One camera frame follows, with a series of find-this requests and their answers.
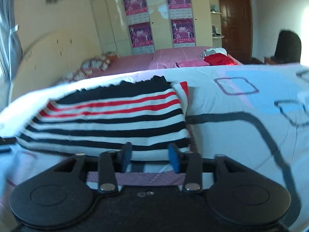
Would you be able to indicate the near patterned pillow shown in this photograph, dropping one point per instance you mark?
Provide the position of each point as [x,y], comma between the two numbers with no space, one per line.
[77,75]

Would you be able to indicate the brown wooden door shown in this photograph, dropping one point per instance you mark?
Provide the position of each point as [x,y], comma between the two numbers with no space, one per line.
[236,27]

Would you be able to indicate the blue curtain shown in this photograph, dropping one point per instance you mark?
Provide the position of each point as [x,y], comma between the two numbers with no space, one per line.
[10,44]

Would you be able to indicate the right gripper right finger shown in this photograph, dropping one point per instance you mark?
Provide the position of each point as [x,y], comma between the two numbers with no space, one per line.
[190,164]

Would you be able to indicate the purple poster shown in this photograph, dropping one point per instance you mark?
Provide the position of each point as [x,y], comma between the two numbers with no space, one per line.
[136,11]
[183,34]
[180,9]
[141,38]

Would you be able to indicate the cream rounded headboard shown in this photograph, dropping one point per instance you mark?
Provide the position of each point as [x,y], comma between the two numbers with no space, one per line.
[49,58]

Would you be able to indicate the upper right purple poster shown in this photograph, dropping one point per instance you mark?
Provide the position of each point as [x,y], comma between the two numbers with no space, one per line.
[180,9]

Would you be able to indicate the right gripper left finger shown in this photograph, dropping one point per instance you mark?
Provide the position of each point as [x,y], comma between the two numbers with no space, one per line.
[110,163]

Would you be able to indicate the red garment on bed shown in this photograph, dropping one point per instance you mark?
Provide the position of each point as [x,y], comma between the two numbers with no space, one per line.
[219,59]

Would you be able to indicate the pink checkered bedspread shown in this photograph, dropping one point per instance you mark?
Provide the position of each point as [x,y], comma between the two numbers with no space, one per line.
[160,59]

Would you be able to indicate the patterned pillow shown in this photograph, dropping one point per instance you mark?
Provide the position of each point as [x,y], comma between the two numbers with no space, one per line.
[77,75]
[101,62]

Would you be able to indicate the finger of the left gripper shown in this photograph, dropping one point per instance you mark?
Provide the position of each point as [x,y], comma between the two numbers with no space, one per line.
[6,143]

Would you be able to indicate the lower left purple poster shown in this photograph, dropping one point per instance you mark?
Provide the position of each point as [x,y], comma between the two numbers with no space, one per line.
[141,38]

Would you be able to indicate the wooden tv cabinet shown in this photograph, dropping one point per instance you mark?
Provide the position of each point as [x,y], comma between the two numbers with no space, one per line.
[271,60]

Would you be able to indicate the upper left purple poster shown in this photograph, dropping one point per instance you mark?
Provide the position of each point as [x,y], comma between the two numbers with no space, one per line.
[136,11]

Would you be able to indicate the black white patterned garment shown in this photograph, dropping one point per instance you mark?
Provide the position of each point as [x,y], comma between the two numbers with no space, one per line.
[213,51]

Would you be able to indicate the striped knit child sweater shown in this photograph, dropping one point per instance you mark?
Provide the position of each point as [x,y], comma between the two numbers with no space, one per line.
[148,114]

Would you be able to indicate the black office chair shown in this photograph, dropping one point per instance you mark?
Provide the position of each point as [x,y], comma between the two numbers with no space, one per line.
[288,49]

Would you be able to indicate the white corner shelves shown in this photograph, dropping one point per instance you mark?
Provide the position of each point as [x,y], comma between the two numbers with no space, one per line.
[216,22]

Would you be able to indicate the pink folded garment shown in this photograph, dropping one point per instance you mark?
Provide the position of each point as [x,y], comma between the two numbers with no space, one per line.
[193,63]

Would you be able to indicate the cream glossy wardrobe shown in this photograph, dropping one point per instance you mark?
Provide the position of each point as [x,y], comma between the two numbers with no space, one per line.
[113,32]

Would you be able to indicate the lower right purple poster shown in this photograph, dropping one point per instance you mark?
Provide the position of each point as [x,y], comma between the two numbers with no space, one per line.
[183,34]

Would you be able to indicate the far patterned pillow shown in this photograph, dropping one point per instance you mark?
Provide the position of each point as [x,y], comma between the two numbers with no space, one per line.
[101,62]

